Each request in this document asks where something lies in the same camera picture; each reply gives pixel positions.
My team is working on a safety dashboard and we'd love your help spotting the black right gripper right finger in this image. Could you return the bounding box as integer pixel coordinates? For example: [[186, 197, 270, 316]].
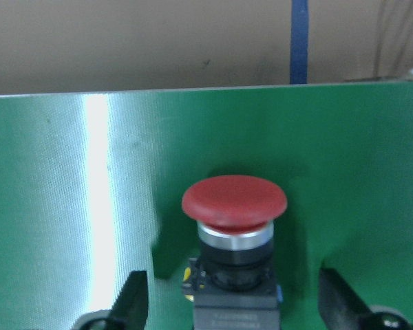
[[318, 267, 377, 329]]

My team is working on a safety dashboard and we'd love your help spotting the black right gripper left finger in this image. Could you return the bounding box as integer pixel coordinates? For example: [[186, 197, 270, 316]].
[[108, 270, 149, 329]]

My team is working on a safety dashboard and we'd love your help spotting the red push button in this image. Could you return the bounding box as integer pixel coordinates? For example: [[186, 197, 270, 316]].
[[182, 175, 288, 329]]

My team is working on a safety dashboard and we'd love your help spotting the green conveyor belt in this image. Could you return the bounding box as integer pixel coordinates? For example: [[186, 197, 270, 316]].
[[0, 81, 413, 329]]

